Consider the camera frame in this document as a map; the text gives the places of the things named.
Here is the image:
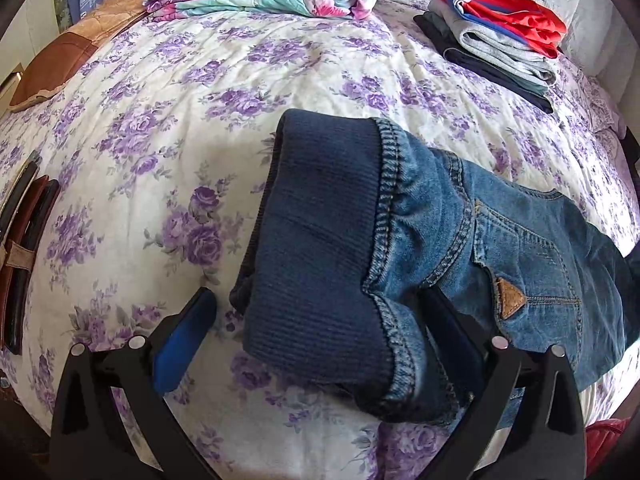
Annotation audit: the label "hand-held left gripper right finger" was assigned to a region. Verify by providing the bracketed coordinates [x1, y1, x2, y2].
[417, 287, 588, 480]

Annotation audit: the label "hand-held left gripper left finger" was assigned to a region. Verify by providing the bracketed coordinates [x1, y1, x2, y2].
[49, 287, 218, 480]

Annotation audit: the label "blue denim pants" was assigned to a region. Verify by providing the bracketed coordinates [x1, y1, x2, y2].
[230, 109, 640, 431]

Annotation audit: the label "black leather belt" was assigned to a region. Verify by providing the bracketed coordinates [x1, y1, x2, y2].
[5, 180, 62, 357]

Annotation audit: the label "person's red clothing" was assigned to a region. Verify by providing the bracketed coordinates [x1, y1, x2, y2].
[582, 417, 640, 480]

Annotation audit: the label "brown leather belt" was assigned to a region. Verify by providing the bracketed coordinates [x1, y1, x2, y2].
[1, 175, 48, 353]

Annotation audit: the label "purple floral bedspread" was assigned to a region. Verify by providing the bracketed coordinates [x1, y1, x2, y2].
[0, 0, 640, 480]

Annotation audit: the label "stack of folded clothes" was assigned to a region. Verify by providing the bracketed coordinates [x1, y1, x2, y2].
[413, 12, 555, 115]

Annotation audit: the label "folded grey sweatpants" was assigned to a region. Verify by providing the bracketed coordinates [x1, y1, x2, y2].
[427, 0, 558, 88]

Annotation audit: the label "folded red striped garment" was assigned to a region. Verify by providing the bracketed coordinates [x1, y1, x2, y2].
[433, 0, 568, 58]

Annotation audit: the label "white pillow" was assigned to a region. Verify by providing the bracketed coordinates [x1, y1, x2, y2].
[430, 0, 618, 78]

